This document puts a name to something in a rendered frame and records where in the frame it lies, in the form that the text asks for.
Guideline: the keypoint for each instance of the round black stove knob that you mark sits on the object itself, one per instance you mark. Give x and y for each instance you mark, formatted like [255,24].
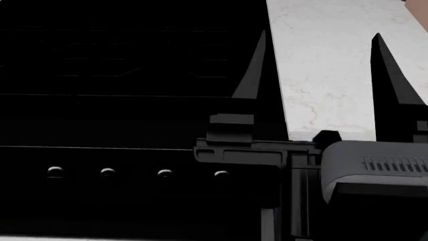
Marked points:
[221,173]
[107,173]
[164,173]
[55,172]

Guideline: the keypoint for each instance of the grey gripper camera box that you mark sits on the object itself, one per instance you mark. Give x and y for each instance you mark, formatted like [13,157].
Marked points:
[378,170]

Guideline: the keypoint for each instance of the black kitchen stove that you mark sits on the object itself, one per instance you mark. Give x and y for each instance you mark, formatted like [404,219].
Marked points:
[100,113]

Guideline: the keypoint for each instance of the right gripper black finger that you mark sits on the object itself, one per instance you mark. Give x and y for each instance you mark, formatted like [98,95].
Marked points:
[393,100]
[251,80]

